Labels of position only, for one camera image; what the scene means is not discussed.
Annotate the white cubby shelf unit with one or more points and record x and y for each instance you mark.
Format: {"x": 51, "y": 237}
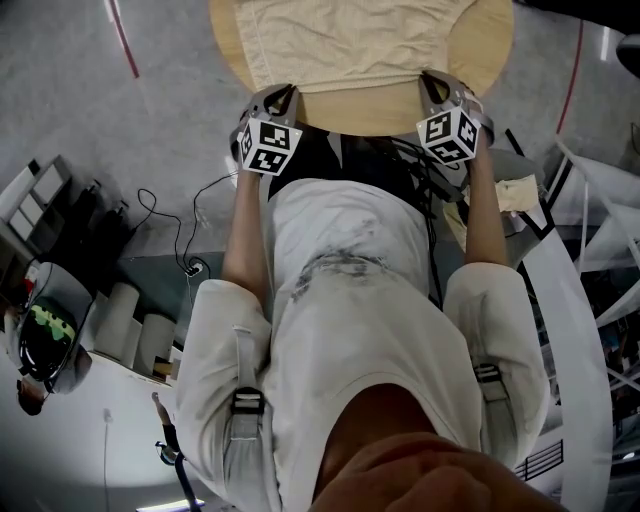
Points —
{"x": 47, "y": 185}

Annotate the person's neck and chin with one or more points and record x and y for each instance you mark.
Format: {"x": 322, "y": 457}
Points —
{"x": 400, "y": 465}

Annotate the black waist-mounted box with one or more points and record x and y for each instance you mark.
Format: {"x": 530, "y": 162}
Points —
{"x": 445, "y": 187}

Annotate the round wooden table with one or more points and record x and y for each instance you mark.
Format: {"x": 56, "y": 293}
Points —
{"x": 480, "y": 50}

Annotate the black round chair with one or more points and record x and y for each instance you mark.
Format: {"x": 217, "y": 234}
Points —
{"x": 629, "y": 55}

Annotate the black shell backpack green patches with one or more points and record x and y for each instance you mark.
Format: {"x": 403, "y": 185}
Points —
{"x": 50, "y": 330}

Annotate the black metal railing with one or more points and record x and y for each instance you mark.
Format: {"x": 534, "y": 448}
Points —
{"x": 540, "y": 460}

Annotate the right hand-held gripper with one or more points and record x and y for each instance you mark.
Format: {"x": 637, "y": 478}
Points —
{"x": 445, "y": 132}

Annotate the crumpled beige cloth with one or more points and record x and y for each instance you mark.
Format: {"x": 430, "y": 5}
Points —
{"x": 515, "y": 195}

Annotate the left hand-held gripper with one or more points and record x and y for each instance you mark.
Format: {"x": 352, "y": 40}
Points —
{"x": 270, "y": 142}

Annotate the grey chair with black arms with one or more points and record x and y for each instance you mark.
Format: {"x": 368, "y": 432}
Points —
{"x": 515, "y": 162}

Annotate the white paper roll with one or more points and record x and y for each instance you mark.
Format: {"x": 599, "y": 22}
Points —
{"x": 117, "y": 320}
{"x": 155, "y": 345}

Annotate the person's right forearm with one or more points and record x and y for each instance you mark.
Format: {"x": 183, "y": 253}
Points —
{"x": 485, "y": 215}

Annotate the white power strip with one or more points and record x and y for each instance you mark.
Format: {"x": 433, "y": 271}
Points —
{"x": 194, "y": 270}

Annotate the person's left forearm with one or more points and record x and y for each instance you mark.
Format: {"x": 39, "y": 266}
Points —
{"x": 245, "y": 240}

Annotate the person's black shorts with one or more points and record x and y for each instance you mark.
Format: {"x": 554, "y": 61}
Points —
{"x": 350, "y": 160}

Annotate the white curved structure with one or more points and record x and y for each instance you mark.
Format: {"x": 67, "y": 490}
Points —
{"x": 575, "y": 310}

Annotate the beige cloth garment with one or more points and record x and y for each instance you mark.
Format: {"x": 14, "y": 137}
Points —
{"x": 350, "y": 40}

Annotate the person's white shirt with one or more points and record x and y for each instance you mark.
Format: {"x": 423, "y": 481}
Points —
{"x": 350, "y": 325}

